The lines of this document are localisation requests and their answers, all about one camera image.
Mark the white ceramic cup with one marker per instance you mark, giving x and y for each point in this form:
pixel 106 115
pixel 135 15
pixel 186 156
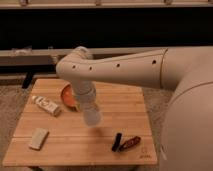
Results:
pixel 91 113

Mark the white rectangular sponge block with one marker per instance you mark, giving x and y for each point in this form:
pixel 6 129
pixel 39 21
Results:
pixel 38 138

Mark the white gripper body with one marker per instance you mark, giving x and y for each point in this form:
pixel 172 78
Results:
pixel 84 93

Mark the orange bowl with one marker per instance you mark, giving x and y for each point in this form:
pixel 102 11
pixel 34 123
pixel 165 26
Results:
pixel 68 98

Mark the grey metal rail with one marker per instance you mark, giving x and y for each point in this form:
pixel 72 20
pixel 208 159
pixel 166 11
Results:
pixel 48 56

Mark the wooden table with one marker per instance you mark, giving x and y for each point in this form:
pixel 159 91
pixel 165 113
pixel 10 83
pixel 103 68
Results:
pixel 71 142

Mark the white tube with label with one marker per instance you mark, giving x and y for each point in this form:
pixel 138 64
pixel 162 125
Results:
pixel 47 105

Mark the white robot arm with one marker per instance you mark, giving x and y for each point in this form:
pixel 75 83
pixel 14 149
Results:
pixel 187 133

